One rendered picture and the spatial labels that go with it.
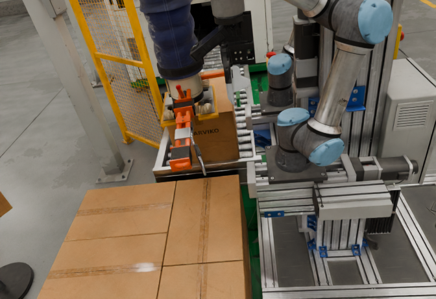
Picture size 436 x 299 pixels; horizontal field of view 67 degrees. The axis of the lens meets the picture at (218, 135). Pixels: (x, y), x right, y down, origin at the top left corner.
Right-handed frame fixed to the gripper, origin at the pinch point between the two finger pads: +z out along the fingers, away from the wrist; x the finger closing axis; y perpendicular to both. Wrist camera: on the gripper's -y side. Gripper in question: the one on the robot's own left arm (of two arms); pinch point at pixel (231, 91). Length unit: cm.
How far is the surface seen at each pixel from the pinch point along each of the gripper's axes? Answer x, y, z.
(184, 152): 12.7, -20.8, 29.1
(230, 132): 83, -11, 72
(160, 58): 64, -36, 13
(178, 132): 26.6, -25.2, 30.0
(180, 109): 43, -27, 29
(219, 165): 77, -20, 92
